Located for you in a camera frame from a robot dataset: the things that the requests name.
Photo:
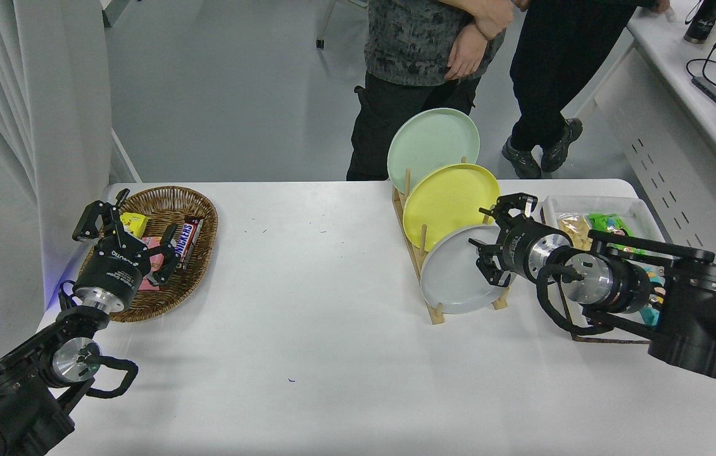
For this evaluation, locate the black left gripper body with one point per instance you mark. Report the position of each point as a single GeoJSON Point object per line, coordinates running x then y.
{"type": "Point", "coordinates": [114, 269]}

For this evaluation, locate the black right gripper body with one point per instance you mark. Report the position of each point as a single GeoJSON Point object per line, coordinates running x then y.
{"type": "Point", "coordinates": [519, 250]}

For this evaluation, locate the grey plate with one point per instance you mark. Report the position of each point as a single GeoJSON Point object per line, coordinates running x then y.
{"type": "Point", "coordinates": [452, 278]}

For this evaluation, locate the person's right forearm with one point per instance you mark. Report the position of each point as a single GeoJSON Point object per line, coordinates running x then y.
{"type": "Point", "coordinates": [459, 6]}

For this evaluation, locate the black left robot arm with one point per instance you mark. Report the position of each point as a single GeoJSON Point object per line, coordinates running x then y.
{"type": "Point", "coordinates": [9, 405]}

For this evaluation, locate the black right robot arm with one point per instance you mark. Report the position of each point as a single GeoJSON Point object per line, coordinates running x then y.
{"type": "Point", "coordinates": [699, 310]}

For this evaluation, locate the yellow plate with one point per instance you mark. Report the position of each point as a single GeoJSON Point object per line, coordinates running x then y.
{"type": "Point", "coordinates": [449, 202]}

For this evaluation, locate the wooden plate rack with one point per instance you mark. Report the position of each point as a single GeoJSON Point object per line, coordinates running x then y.
{"type": "Point", "coordinates": [437, 313]}

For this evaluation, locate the pale green plate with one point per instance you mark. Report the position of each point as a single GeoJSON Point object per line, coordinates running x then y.
{"type": "Point", "coordinates": [427, 142]}

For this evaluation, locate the person's left hand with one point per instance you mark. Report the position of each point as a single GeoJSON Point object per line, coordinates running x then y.
{"type": "Point", "coordinates": [663, 7]}
{"type": "Point", "coordinates": [466, 54]}

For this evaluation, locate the person's right hand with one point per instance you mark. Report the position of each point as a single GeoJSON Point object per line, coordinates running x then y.
{"type": "Point", "coordinates": [521, 4]}
{"type": "Point", "coordinates": [496, 19]}

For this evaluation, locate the pink snack pack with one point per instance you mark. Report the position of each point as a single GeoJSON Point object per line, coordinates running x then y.
{"type": "Point", "coordinates": [152, 242]}

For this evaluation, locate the brown Snickers bar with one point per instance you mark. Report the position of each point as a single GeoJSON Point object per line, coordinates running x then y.
{"type": "Point", "coordinates": [190, 237]}

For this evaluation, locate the yellow snack pack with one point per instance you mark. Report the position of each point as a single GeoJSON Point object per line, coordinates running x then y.
{"type": "Point", "coordinates": [134, 223]}

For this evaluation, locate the brown wicker basket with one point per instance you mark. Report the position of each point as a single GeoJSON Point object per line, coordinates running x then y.
{"type": "Point", "coordinates": [196, 215]}

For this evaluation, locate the clear cracker pack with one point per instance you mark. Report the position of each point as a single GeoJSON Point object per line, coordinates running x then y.
{"type": "Point", "coordinates": [573, 229]}

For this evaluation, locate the white tray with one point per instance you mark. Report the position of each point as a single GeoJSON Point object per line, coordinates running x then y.
{"type": "Point", "coordinates": [585, 204]}

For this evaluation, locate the green snack pack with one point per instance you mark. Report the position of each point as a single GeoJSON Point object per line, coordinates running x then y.
{"type": "Point", "coordinates": [611, 223]}

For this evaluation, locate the white curtain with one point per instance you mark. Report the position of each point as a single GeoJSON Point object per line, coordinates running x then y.
{"type": "Point", "coordinates": [47, 95]}

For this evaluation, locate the person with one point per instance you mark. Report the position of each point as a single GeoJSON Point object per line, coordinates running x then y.
{"type": "Point", "coordinates": [560, 69]}
{"type": "Point", "coordinates": [408, 50]}

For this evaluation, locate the teal snack pack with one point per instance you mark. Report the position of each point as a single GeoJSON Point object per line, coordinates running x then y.
{"type": "Point", "coordinates": [654, 307]}

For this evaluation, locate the white desk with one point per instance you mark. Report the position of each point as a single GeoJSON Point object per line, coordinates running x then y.
{"type": "Point", "coordinates": [649, 107]}

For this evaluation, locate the grey furniture leg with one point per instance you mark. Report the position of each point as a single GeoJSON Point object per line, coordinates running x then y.
{"type": "Point", "coordinates": [114, 11]}

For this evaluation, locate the black usb hub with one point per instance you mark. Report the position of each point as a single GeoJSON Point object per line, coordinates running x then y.
{"type": "Point", "coordinates": [711, 90]}

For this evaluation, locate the chair leg with caster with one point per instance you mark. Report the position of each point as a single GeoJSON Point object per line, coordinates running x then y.
{"type": "Point", "coordinates": [320, 43]}

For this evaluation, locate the black bottle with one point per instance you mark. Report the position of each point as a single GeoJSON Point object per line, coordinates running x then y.
{"type": "Point", "coordinates": [706, 19]}

